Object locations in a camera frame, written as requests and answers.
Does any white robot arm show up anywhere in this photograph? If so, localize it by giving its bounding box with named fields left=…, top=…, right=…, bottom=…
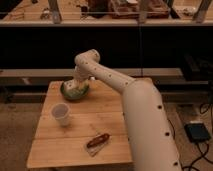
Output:
left=74, top=49, right=182, bottom=171

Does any green ceramic bowl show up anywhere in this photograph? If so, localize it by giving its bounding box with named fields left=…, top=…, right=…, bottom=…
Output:
left=60, top=80, right=89, bottom=101

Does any red brown bottle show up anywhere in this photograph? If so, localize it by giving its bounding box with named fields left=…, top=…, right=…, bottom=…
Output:
left=86, top=133, right=110, bottom=148

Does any white plastic cup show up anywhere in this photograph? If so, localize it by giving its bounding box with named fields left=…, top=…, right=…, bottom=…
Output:
left=51, top=103, right=70, bottom=127

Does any wooden table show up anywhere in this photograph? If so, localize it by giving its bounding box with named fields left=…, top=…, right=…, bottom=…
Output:
left=27, top=80, right=132, bottom=169

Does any brown tray on bench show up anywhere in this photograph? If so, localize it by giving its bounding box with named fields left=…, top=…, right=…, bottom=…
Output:
left=109, top=0, right=170, bottom=18

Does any long wooden workbench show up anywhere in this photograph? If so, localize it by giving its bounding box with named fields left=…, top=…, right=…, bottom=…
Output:
left=0, top=0, right=213, bottom=27

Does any black power box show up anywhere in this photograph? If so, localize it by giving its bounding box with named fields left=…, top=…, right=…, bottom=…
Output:
left=184, top=123, right=211, bottom=143

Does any black floor cable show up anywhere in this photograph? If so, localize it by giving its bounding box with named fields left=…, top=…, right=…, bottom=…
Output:
left=181, top=99, right=213, bottom=171

